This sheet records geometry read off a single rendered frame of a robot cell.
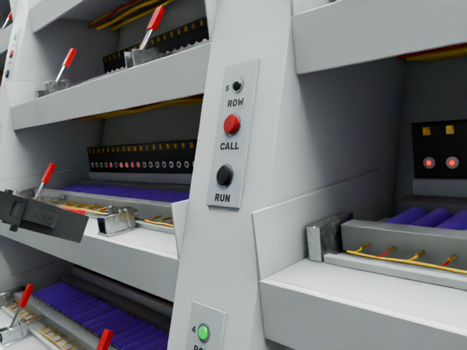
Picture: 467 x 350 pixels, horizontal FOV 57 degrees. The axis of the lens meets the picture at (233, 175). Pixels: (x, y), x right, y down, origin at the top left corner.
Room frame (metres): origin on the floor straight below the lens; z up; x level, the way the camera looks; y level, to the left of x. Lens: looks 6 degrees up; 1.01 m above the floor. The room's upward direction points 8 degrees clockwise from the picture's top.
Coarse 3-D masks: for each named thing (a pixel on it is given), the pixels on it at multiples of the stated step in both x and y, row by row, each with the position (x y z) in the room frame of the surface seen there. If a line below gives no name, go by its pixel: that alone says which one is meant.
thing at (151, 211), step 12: (36, 192) 0.84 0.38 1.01; (48, 192) 0.79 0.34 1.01; (60, 192) 0.75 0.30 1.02; (72, 192) 0.73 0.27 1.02; (60, 204) 0.76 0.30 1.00; (72, 204) 0.69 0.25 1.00; (84, 204) 0.68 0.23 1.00; (96, 204) 0.65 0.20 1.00; (108, 204) 0.62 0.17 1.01; (120, 204) 0.59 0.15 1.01; (132, 204) 0.57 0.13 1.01; (144, 204) 0.54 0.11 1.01; (156, 204) 0.53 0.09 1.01; (168, 204) 0.52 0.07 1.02; (144, 216) 0.55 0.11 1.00; (156, 216) 0.51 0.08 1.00; (168, 216) 0.51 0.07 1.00
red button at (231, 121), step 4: (228, 116) 0.35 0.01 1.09; (232, 116) 0.34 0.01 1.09; (224, 120) 0.35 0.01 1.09; (228, 120) 0.35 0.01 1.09; (232, 120) 0.34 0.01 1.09; (236, 120) 0.34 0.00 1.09; (224, 124) 0.35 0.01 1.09; (228, 124) 0.34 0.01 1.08; (232, 124) 0.34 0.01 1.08; (236, 124) 0.34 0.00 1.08; (224, 128) 0.35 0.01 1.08; (228, 128) 0.34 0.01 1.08; (232, 128) 0.34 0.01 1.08; (236, 128) 0.34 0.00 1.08; (228, 132) 0.35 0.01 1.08; (232, 132) 0.34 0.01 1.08
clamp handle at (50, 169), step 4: (52, 164) 0.71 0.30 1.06; (48, 168) 0.71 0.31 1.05; (52, 168) 0.71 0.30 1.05; (48, 172) 0.71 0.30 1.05; (52, 172) 0.71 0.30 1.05; (44, 176) 0.71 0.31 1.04; (48, 176) 0.71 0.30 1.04; (44, 180) 0.70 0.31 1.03; (48, 180) 0.71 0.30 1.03; (44, 184) 0.71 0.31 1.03; (40, 188) 0.70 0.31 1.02; (40, 192) 0.70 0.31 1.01; (36, 196) 0.70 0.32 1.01
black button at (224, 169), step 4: (220, 168) 0.35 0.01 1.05; (224, 168) 0.34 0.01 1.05; (228, 168) 0.34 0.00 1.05; (220, 172) 0.35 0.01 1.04; (224, 172) 0.34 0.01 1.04; (228, 172) 0.34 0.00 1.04; (216, 176) 0.35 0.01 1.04; (220, 176) 0.35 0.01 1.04; (224, 176) 0.34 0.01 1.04; (228, 176) 0.34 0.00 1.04; (220, 180) 0.34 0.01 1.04; (224, 180) 0.34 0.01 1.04; (228, 180) 0.34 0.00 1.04; (220, 184) 0.35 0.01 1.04; (224, 184) 0.34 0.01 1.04
